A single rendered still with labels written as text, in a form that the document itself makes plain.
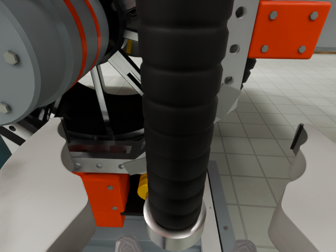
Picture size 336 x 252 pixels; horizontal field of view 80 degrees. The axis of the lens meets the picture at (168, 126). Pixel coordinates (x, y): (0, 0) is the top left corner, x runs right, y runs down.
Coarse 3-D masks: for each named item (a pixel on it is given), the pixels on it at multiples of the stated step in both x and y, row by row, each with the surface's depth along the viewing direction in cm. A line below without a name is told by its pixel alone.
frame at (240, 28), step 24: (240, 0) 25; (240, 24) 26; (240, 48) 28; (240, 72) 30; (24, 120) 42; (216, 120) 34; (72, 144) 43; (96, 144) 43; (120, 144) 43; (144, 144) 42; (96, 168) 41; (120, 168) 41; (144, 168) 40
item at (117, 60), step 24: (120, 0) 34; (120, 24) 36; (120, 48) 39; (96, 72) 41; (120, 72) 41; (72, 96) 57; (96, 96) 63; (120, 96) 65; (48, 120) 46; (72, 120) 50; (96, 120) 52; (120, 120) 52
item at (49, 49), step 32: (0, 0) 13; (32, 0) 16; (64, 0) 19; (96, 0) 27; (0, 32) 14; (32, 32) 15; (64, 32) 18; (96, 32) 25; (0, 64) 15; (32, 64) 15; (64, 64) 20; (96, 64) 32; (0, 96) 17; (32, 96) 17
